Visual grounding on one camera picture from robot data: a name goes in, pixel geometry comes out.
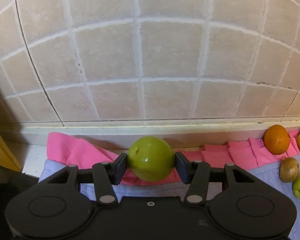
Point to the large orange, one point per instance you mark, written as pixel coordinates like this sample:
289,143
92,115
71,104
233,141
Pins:
276,139

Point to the brown kiwi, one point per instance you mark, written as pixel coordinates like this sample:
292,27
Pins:
289,170

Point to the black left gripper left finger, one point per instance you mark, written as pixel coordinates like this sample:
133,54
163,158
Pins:
105,175

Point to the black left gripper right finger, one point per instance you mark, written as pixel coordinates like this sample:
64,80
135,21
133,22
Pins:
196,174

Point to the pink towel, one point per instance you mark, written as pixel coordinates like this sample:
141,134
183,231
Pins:
65,150

